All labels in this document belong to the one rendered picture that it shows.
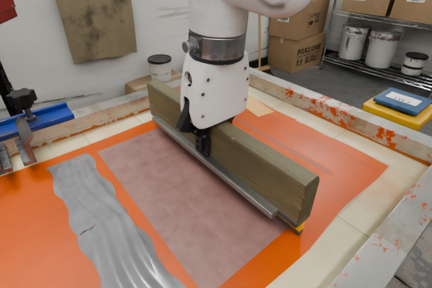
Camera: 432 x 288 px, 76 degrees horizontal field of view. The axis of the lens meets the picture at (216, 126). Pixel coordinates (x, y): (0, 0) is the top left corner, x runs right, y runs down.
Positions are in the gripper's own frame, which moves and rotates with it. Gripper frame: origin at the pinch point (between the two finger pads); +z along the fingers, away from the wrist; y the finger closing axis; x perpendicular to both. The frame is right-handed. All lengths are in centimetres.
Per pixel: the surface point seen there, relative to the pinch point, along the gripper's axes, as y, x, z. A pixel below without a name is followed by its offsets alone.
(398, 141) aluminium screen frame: 29.3, -19.5, 1.7
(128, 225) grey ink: -17.2, -3.4, 5.0
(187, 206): -8.8, -5.5, 5.1
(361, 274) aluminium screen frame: -1.8, -27.2, -0.3
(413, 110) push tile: 45.9, -16.5, 2.5
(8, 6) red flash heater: -10, 130, 4
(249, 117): 17.0, 7.0, 6.1
